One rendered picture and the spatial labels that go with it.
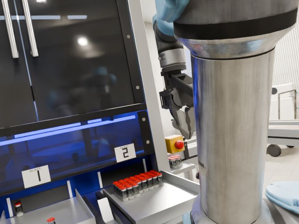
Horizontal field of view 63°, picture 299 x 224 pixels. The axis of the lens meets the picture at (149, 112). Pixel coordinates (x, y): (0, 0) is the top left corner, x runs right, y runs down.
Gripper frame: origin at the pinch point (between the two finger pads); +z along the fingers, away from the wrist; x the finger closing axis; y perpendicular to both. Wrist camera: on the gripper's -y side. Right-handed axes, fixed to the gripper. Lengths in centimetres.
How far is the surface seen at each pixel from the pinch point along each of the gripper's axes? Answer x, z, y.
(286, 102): -461, 42, 304
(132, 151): 4.4, 8.0, 38.4
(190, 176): -31, 32, 54
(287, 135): -82, 20, 31
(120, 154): 9.7, 7.6, 38.3
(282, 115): -455, 71, 315
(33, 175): 42, 7, 38
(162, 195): 3.7, 21.4, 17.5
